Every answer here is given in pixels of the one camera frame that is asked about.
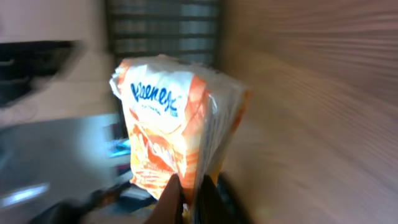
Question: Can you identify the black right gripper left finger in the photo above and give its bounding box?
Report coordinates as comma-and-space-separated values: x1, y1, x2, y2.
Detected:
144, 174, 184, 224

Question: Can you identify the orange snack packet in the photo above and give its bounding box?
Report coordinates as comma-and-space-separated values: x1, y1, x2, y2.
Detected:
109, 55, 250, 203

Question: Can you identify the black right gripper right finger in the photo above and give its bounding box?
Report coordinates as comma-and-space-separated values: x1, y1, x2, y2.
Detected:
194, 174, 252, 224

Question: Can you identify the grey plastic shopping basket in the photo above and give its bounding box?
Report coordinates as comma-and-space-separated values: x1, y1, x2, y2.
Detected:
103, 0, 224, 66

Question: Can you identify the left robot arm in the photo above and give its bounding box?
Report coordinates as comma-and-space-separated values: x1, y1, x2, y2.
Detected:
1, 0, 116, 223

